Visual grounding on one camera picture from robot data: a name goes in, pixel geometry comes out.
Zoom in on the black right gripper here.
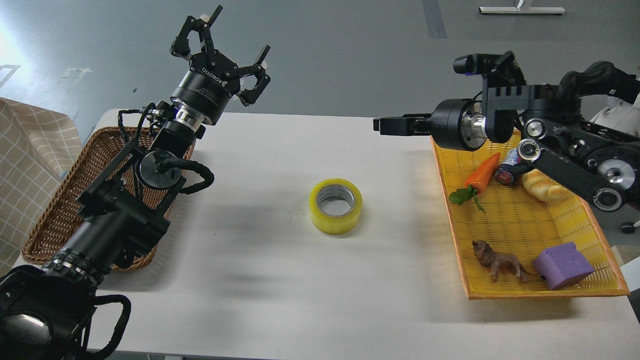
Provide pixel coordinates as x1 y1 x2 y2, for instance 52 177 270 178
373 98 483 152

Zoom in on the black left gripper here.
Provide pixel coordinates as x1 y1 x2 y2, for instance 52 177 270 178
169 5 272 126

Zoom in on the yellow tape roll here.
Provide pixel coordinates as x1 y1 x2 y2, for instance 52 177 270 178
307 178 363 235

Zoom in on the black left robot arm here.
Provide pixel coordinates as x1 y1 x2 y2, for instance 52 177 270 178
1 6 271 360

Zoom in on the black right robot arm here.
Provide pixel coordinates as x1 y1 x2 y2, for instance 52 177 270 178
374 51 639 212

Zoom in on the orange toy carrot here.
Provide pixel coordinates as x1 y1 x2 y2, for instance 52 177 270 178
448 153 501 214

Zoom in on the small drink can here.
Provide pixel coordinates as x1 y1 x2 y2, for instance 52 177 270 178
493 148 531 186

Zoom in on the white stand base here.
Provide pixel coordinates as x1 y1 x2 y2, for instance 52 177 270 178
478 6 566 16

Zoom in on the toy croissant bread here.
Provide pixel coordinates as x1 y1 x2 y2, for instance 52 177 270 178
521 168 572 202

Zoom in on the yellow plastic basket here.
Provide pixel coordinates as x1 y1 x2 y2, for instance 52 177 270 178
430 129 631 300

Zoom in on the brown toy lion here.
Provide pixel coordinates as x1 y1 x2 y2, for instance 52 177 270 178
471 239 531 284

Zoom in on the beige checkered cloth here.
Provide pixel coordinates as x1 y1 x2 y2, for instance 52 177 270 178
0 98 83 274

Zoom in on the grey trouser leg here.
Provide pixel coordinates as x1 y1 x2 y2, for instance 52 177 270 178
590 95 640 137

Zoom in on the black shoe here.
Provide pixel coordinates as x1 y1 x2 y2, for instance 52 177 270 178
558 61 640 104

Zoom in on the purple foam block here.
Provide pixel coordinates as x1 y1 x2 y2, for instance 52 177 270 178
532 241 595 291

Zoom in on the brown wicker basket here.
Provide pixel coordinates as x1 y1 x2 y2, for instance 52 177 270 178
22 126 197 272

